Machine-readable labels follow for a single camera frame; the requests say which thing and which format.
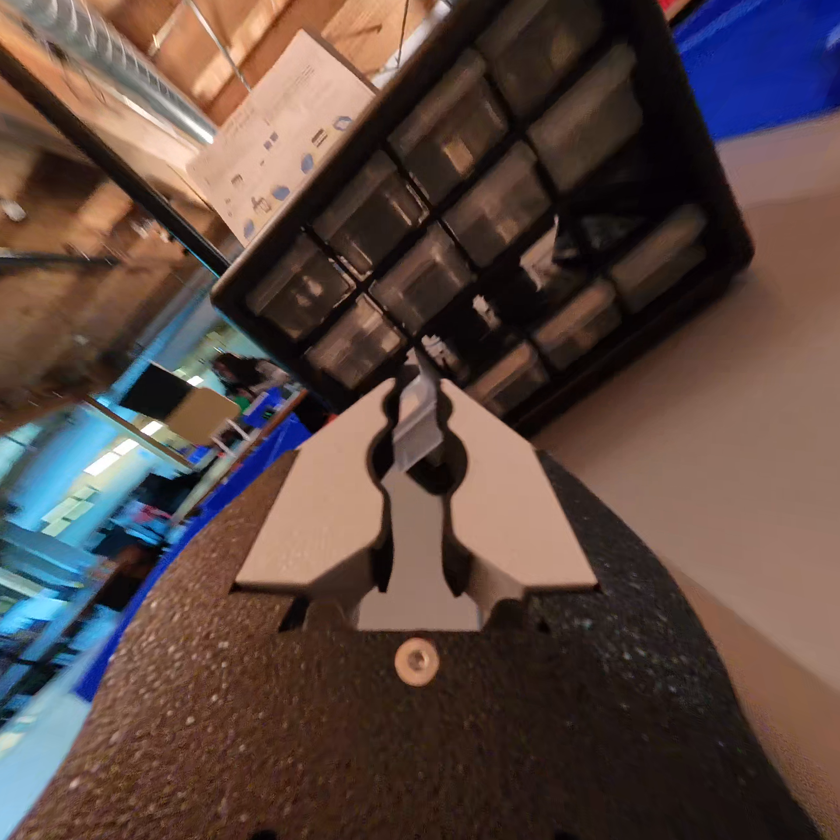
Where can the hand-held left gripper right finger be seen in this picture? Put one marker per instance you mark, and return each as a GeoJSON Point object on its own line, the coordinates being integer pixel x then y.
{"type": "Point", "coordinates": [518, 518]}

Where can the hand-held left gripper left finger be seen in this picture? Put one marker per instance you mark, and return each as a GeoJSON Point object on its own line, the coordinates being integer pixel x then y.
{"type": "Point", "coordinates": [315, 512]}

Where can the clear plastic drawer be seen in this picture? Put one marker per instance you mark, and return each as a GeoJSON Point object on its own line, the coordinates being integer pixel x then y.
{"type": "Point", "coordinates": [417, 420]}

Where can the black drawer cabinet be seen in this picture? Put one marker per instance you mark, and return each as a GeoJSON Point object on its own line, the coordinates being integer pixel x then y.
{"type": "Point", "coordinates": [689, 144]}

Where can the white desk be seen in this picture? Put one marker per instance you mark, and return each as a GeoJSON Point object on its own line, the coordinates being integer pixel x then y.
{"type": "Point", "coordinates": [722, 426]}

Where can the blue storage bin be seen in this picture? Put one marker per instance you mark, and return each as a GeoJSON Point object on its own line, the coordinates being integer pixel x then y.
{"type": "Point", "coordinates": [279, 430]}
{"type": "Point", "coordinates": [761, 65]}

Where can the black monitor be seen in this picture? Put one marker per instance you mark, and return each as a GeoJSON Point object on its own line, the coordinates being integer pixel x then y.
{"type": "Point", "coordinates": [154, 394]}

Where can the set of cabinet drawers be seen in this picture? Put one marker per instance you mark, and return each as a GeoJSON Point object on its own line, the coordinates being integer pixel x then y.
{"type": "Point", "coordinates": [453, 138]}

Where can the white cardboard box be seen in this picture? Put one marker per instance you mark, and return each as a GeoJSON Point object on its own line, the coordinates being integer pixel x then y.
{"type": "Point", "coordinates": [295, 111]}

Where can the black metal beam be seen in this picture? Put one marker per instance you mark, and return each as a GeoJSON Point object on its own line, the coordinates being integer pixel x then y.
{"type": "Point", "coordinates": [98, 148]}

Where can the metal ventilation duct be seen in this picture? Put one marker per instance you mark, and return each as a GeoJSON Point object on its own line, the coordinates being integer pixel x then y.
{"type": "Point", "coordinates": [118, 59]}

